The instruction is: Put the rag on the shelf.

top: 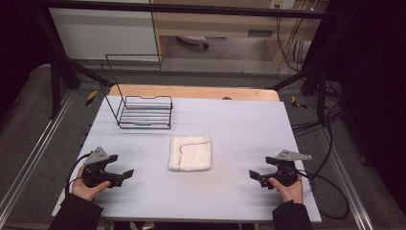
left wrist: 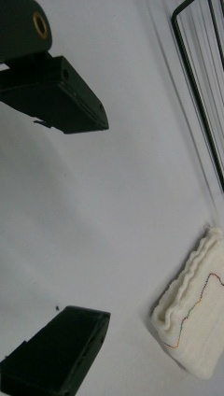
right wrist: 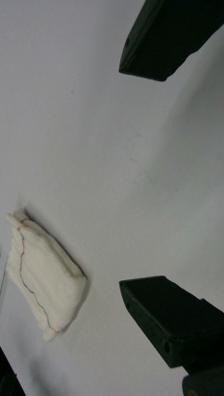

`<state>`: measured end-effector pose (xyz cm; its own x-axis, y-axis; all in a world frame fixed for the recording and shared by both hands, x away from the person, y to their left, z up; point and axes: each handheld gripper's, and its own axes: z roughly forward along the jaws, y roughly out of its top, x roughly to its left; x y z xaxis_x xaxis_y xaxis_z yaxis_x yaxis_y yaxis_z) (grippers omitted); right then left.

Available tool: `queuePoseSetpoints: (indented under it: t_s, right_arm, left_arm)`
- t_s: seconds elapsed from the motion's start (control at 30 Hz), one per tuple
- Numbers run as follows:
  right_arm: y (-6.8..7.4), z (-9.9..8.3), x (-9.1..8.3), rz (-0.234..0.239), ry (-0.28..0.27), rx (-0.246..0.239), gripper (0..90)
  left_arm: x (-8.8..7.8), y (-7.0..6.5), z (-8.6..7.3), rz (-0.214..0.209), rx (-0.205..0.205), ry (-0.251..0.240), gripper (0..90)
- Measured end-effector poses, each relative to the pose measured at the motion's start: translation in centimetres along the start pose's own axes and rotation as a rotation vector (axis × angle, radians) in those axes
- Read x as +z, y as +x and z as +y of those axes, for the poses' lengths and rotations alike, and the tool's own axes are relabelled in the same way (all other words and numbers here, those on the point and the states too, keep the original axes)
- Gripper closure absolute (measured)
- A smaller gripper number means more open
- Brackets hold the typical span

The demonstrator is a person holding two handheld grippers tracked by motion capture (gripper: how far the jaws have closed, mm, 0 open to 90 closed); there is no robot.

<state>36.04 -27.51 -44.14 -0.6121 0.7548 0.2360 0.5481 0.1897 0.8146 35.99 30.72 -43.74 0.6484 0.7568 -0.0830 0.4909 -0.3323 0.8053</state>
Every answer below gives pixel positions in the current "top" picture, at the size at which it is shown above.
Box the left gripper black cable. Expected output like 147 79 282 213
64 151 94 196

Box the white cabinet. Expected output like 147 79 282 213
48 7 160 61

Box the black wire rack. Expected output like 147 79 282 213
100 54 174 130

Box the person's left hand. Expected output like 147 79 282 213
70 164 112 202

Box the aluminium rail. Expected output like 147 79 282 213
305 95 375 230
0 90 77 222

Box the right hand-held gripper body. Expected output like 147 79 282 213
271 149 313 188

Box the white table cover sheet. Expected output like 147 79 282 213
51 95 323 224

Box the black metal stand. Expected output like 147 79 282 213
269 56 330 127
32 9 110 120

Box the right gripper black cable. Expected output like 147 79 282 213
297 168 350 220

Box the white towel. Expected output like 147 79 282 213
168 134 213 173

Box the person's right hand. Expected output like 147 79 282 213
268 174 305 205

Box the black floor cables bundle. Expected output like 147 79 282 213
291 103 343 137

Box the white power strip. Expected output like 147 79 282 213
268 0 297 11

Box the hanging cables bundle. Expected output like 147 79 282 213
275 9 309 73

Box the grey chair base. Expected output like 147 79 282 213
175 34 211 50

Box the yellow black tape strip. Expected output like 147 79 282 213
290 95 308 110
84 89 99 107

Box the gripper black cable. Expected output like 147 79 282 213
297 168 350 220
64 151 94 196

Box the black frame crossbar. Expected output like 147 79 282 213
32 0 330 20

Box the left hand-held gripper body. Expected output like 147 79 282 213
81 146 112 189

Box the wooden table board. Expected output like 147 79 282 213
108 83 282 103

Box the light wooden desk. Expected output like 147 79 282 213
149 0 323 71

